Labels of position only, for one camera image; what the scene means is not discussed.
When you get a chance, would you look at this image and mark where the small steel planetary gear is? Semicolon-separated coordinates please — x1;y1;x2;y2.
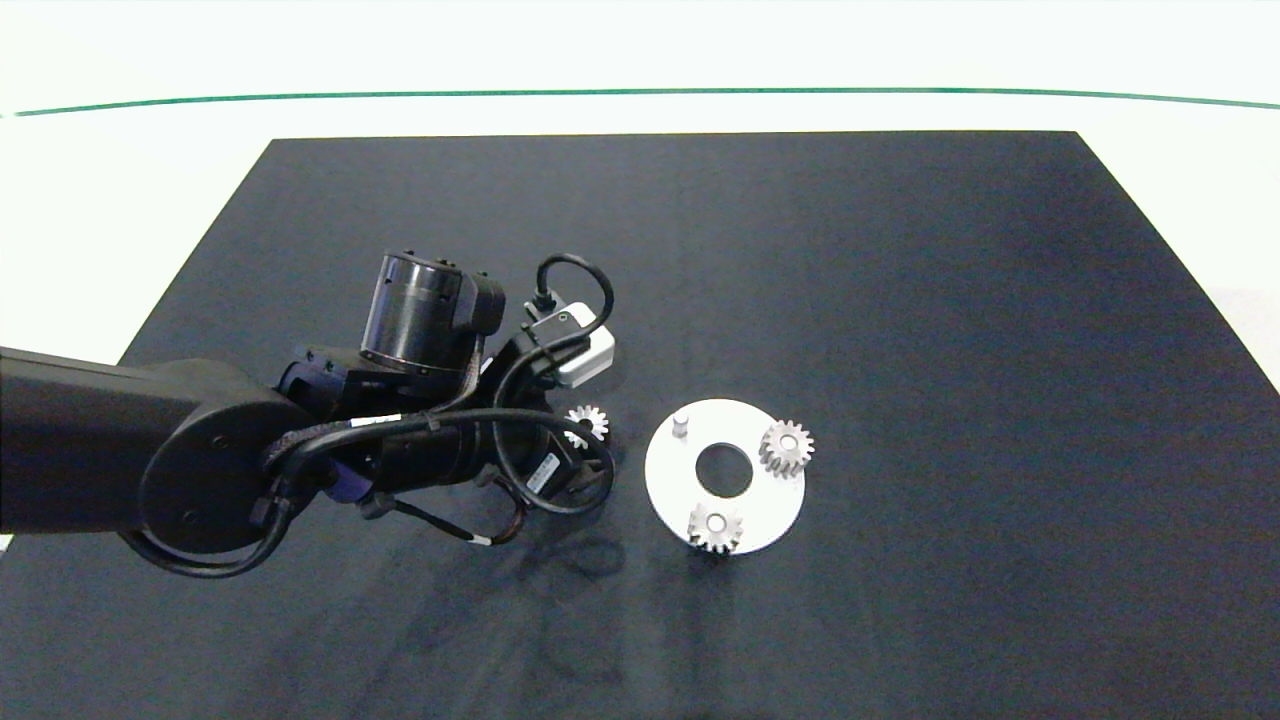
686;502;745;557
564;404;611;449
758;419;816;479

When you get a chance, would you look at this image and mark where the round white carrier plate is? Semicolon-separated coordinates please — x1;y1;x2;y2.
644;398;807;554

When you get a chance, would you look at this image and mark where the dark rectangular work mat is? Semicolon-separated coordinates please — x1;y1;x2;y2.
0;130;1280;720

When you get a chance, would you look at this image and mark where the thick black cable loop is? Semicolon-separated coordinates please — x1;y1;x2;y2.
262;335;618;516

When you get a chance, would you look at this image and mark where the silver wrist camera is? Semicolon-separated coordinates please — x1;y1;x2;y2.
524;302;617;389

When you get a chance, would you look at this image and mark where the thin cable, white tag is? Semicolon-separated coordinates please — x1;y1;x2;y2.
365;470;531;549

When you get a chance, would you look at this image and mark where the black camera cable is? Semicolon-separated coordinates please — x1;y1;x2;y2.
535;253;615;331

